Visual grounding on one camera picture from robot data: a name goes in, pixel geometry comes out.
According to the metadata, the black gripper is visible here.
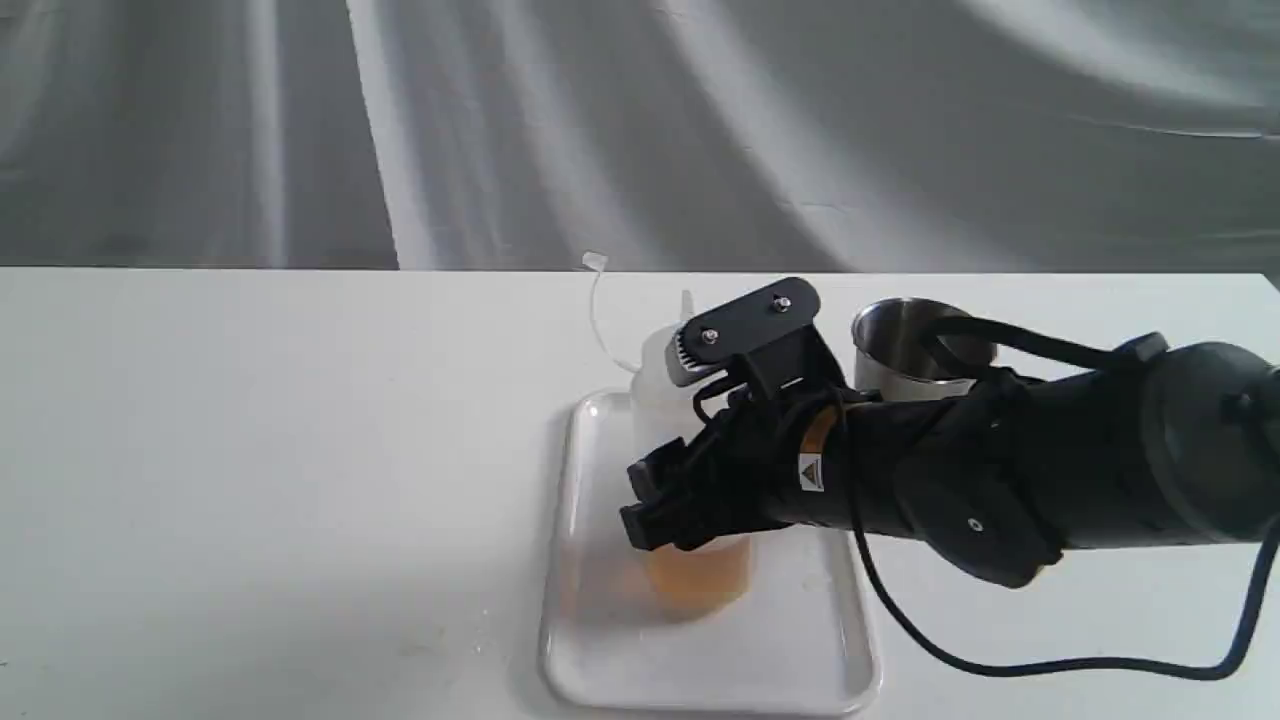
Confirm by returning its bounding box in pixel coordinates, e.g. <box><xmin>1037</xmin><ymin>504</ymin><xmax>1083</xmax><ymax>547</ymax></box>
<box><xmin>620</xmin><ymin>277</ymin><xmax>881</xmax><ymax>552</ymax></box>

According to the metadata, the translucent squeeze bottle amber liquid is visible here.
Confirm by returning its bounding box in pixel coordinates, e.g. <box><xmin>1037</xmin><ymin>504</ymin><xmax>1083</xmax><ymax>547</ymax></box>
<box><xmin>581</xmin><ymin>251</ymin><xmax>754</xmax><ymax>623</ymax></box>

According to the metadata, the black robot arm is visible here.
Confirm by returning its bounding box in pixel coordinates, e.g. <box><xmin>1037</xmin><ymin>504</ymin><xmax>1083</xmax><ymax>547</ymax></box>
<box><xmin>620</xmin><ymin>277</ymin><xmax>1279</xmax><ymax>588</ymax></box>

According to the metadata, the stainless steel cup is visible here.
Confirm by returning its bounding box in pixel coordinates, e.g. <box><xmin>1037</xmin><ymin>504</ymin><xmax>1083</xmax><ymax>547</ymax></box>
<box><xmin>851</xmin><ymin>297</ymin><xmax>974</xmax><ymax>402</ymax></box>

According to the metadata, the clear plastic tray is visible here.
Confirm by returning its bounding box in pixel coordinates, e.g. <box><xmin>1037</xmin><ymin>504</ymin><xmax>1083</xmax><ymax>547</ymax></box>
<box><xmin>540</xmin><ymin>389</ymin><xmax>882</xmax><ymax>719</ymax></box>

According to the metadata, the grey fabric backdrop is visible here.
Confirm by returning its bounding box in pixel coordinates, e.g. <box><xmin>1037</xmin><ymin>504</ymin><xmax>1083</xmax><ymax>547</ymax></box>
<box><xmin>1</xmin><ymin>1</ymin><xmax>1279</xmax><ymax>277</ymax></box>

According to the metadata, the black cable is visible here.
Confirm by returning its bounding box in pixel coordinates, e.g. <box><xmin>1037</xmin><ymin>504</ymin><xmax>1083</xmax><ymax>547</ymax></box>
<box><xmin>835</xmin><ymin>316</ymin><xmax>1280</xmax><ymax>682</ymax></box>

